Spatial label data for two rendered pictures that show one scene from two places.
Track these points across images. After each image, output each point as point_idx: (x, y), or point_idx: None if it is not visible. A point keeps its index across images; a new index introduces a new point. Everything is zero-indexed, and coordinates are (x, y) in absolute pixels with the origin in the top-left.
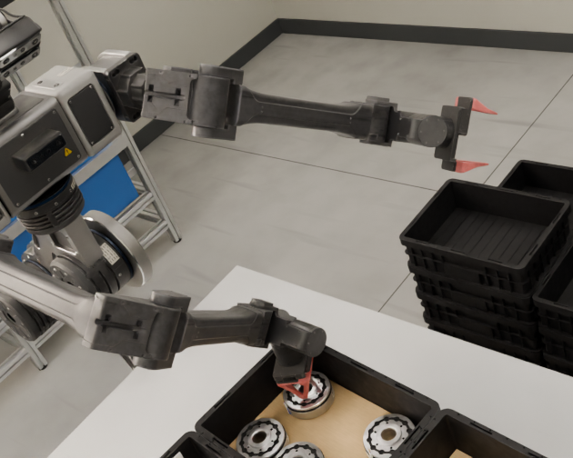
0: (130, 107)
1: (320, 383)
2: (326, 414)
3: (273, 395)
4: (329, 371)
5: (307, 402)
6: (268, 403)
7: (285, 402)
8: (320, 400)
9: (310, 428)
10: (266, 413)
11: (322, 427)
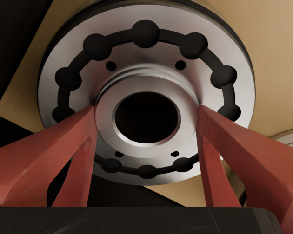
0: None
1: (119, 55)
2: (235, 8)
3: (128, 190)
4: (29, 14)
5: (221, 100)
6: (147, 191)
7: (195, 175)
8: (227, 43)
9: (280, 66)
10: (177, 191)
11: None
